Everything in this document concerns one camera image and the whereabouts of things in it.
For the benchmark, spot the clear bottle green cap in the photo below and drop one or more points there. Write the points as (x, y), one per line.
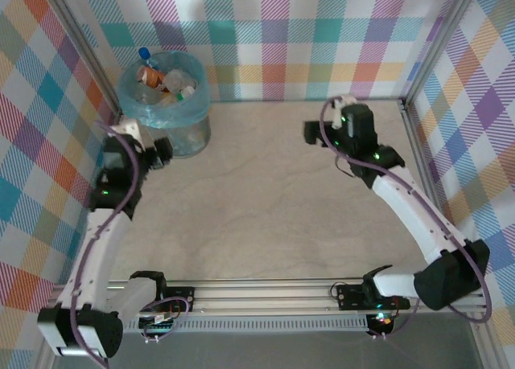
(187, 91)

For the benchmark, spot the clear plastic bottle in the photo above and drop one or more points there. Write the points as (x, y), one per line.
(175, 79)

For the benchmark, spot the brown label plastic bottle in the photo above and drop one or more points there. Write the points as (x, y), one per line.
(152, 76)

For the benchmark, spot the blue label bottle blue cap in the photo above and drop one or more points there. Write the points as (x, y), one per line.
(144, 53)

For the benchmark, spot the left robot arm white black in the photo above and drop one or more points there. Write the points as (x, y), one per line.
(100, 244)

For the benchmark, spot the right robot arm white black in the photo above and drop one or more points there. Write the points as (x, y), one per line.
(410, 212)

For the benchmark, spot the clear round waste bin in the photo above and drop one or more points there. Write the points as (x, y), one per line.
(193, 138)

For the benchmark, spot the blue plastic bin liner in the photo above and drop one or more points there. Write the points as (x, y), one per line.
(197, 107)

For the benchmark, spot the aluminium side floor rail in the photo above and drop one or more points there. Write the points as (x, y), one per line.
(418, 152)

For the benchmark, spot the aluminium frame post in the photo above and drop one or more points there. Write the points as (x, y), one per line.
(80, 43)
(434, 43)

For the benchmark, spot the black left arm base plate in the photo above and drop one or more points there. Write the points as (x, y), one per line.
(183, 296)

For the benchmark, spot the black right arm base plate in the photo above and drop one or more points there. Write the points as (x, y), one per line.
(350, 298)

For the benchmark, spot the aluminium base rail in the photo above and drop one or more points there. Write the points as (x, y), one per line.
(261, 298)

